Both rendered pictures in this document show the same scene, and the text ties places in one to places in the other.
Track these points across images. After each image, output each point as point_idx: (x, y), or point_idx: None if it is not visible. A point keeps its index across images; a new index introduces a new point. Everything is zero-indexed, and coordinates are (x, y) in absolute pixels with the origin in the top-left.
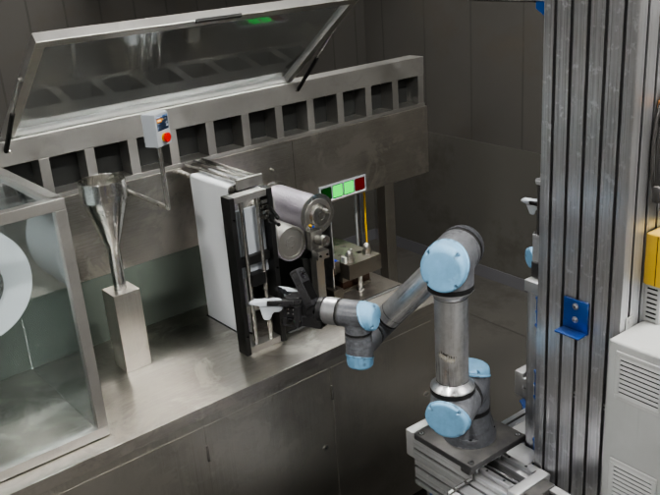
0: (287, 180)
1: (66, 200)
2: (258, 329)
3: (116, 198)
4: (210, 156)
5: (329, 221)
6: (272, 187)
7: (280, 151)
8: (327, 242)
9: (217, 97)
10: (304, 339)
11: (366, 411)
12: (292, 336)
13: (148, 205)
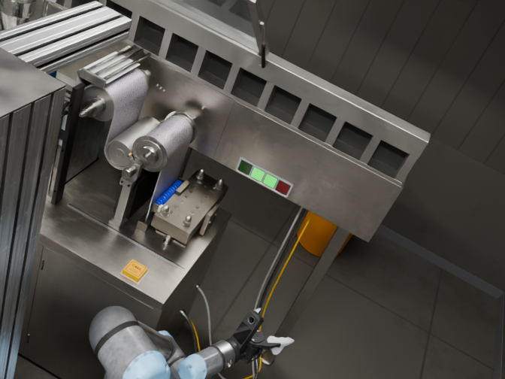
0: (215, 127)
1: (43, 3)
2: (71, 186)
3: (5, 11)
4: (158, 56)
5: (158, 168)
6: (178, 116)
7: (219, 101)
8: (127, 176)
9: (185, 17)
10: (57, 216)
11: (68, 305)
12: (61, 207)
13: (96, 53)
